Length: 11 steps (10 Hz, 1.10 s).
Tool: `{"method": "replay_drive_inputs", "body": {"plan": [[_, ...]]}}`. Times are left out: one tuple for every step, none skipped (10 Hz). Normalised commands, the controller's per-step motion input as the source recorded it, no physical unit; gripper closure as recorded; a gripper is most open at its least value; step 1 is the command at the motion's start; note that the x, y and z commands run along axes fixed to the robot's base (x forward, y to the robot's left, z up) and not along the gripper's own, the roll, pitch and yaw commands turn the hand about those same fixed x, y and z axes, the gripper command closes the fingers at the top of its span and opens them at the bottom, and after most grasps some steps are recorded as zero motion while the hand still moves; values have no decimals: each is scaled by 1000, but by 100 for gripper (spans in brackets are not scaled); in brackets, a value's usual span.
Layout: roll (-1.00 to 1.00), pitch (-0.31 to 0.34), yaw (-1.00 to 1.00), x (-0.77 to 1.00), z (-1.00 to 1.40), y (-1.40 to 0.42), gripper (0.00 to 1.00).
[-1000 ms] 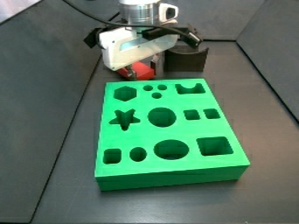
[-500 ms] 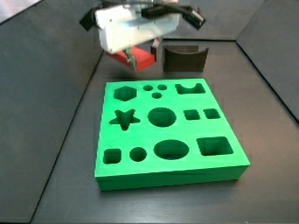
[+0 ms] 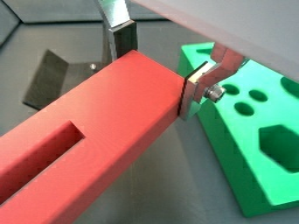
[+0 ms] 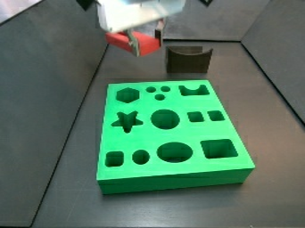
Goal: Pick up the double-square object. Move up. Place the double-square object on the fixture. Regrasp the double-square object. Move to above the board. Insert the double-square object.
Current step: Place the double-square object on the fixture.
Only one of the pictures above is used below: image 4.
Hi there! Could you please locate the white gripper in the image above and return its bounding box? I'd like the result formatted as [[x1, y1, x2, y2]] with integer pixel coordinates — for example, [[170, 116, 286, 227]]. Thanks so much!
[[95, 0, 186, 56]]

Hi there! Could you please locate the red double-square block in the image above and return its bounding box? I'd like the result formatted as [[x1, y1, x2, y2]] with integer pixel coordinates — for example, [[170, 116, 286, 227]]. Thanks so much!
[[106, 31, 159, 57]]

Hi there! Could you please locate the green shape-sorting board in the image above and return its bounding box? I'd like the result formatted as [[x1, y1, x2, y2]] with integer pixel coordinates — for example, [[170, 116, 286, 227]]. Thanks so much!
[[96, 80, 256, 194]]

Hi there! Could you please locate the black curved holder stand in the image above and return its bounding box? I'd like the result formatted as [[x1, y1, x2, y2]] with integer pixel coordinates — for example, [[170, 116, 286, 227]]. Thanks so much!
[[166, 45, 213, 73]]

